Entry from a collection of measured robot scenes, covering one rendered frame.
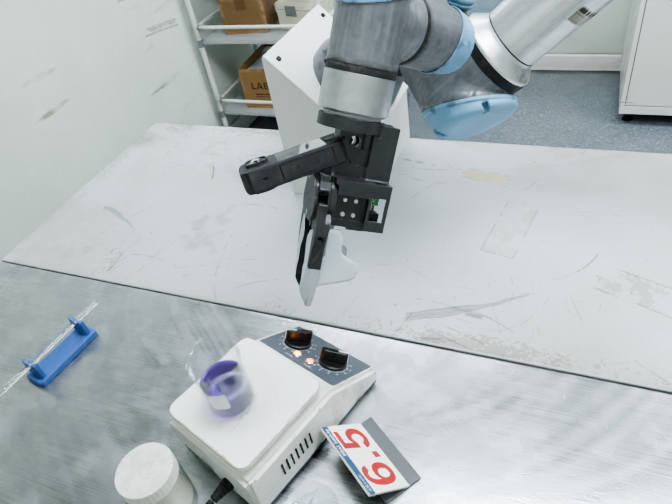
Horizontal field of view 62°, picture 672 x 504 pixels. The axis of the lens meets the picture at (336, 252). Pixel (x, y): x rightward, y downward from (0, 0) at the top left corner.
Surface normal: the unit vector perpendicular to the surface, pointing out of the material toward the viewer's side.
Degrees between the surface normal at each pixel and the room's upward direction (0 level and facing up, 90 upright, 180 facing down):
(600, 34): 90
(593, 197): 0
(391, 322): 0
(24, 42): 90
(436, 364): 0
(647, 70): 90
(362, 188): 71
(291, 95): 90
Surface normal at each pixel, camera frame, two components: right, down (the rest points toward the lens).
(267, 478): 0.76, 0.33
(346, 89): -0.29, 0.25
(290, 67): 0.54, -0.43
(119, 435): -0.15, -0.74
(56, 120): 0.92, 0.13
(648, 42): -0.36, 0.66
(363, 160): 0.18, 0.34
